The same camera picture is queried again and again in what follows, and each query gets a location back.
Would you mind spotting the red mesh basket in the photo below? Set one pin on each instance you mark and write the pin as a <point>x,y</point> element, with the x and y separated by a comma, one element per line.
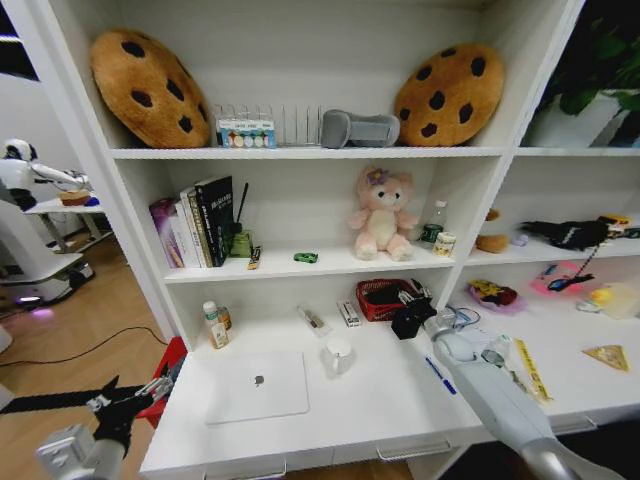
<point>372,305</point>

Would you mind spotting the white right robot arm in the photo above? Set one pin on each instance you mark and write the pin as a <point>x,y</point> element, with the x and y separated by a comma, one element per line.
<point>495,395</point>

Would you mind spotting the white plant pot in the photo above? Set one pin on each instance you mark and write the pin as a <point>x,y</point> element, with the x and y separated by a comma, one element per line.
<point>575,125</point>

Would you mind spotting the yellow rubber duck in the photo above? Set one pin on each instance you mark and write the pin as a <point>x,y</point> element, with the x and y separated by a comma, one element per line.
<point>602,295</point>

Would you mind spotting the white humanoid robot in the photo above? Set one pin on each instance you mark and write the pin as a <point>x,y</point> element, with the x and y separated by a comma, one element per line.
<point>22,200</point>

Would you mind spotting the clear packet with pen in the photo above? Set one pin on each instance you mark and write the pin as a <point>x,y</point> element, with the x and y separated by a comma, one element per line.
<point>314,321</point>

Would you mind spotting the round brown cookie pillow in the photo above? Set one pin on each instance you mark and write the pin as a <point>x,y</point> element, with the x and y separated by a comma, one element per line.
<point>450,110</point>

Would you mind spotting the yellow black snack packet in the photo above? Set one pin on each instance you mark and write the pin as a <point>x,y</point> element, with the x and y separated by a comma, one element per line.
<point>254,258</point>

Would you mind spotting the blue pen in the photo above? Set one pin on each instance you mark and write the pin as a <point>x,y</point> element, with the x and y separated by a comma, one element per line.
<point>441,375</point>

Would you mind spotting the brown bowl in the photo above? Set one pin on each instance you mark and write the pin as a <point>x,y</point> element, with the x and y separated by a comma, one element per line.
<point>74,199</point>

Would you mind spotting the white mug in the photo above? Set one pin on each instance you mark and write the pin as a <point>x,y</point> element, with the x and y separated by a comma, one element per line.
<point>338,357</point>

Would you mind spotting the purple book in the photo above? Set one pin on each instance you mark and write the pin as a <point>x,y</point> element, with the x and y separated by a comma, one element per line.
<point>165,230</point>

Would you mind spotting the white medicine bottle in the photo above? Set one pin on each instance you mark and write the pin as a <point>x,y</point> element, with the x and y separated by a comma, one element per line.
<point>215,327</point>

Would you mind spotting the yellow pizza slice toy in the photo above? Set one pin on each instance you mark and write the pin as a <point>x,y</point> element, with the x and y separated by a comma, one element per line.
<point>607,356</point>

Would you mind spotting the yellow ruler packet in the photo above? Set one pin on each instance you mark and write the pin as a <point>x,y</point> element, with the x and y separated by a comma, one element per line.
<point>532,370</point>

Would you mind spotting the pink toy card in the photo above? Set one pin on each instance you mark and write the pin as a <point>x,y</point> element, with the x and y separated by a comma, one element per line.
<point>560,280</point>

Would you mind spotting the white shelf unit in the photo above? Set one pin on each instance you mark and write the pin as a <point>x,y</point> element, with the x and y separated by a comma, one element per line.
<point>310,165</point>

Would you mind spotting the box of coloured paint pots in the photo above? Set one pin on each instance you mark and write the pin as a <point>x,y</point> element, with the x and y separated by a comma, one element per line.
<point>246,135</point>

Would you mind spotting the pink plush bunny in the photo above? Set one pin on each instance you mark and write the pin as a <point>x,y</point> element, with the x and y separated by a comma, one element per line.
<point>382,225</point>

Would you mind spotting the silver laptop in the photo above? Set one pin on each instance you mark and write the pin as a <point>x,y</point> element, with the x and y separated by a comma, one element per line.
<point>257,387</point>

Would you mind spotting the green reed diffuser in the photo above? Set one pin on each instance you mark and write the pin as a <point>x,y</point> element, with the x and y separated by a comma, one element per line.
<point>241,242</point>

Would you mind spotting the purple wrapped flower bouquet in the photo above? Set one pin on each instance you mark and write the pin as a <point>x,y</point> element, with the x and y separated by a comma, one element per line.
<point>495,295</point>

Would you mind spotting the large brown cookie pillow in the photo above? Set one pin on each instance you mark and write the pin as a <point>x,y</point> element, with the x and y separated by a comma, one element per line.
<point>150,100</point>

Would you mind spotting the green potted plant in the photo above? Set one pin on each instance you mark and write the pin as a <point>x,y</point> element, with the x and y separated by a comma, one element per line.
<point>600,55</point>

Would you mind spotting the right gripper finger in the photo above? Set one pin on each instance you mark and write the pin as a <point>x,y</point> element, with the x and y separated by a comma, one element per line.
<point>406,296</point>
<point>425,292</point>

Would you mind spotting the beige spine book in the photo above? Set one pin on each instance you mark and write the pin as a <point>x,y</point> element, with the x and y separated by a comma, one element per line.
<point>194,225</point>

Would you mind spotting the white side table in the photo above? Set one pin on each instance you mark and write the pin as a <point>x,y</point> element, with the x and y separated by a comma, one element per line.
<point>65,220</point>

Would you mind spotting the green toy car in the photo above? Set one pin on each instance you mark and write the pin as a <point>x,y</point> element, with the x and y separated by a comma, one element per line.
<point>305,257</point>

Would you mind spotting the small purple object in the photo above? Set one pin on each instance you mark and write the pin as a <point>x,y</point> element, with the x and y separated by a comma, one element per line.
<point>520,240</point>

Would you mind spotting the white book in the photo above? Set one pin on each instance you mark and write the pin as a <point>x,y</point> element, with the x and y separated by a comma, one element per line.
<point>182,235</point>

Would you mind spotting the grey neck pillow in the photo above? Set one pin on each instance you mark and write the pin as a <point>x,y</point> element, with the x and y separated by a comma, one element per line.
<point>350,129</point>

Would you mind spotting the black plush bird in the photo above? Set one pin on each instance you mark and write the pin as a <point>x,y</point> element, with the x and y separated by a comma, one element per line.
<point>570,232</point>

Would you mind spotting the small white box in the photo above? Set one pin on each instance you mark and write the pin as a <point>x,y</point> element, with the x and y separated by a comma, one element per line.
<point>349,313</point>

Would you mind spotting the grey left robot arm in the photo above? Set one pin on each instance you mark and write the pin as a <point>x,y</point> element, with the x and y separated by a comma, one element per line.
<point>75,452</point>

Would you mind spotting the clear water bottle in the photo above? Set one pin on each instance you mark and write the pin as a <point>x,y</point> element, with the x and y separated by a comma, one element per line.
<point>433,227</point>

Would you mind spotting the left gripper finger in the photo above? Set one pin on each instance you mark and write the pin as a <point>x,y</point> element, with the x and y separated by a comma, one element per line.
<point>55,399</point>
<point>156,387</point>

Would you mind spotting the black book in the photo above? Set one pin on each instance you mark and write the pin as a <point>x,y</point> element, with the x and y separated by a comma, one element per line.
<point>217,220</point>

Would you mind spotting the red plastic bin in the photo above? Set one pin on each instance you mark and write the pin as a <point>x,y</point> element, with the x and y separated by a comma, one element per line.
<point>167,395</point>

